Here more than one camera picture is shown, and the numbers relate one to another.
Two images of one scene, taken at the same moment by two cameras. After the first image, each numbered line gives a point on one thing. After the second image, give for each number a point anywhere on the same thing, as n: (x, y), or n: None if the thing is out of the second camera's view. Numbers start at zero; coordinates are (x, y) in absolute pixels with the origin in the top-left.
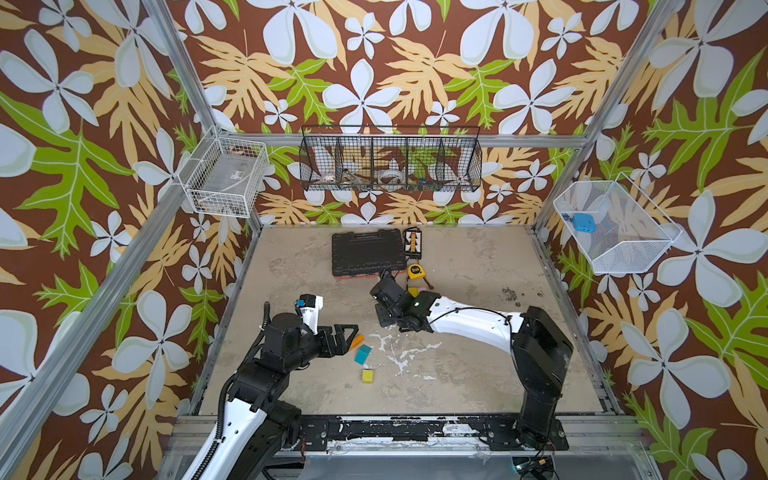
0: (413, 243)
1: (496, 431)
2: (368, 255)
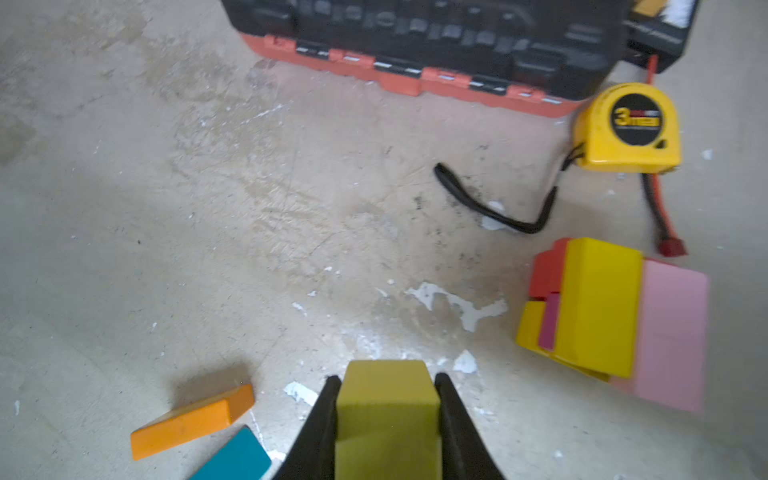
0: (657, 28)
1: None
2: (539, 56)
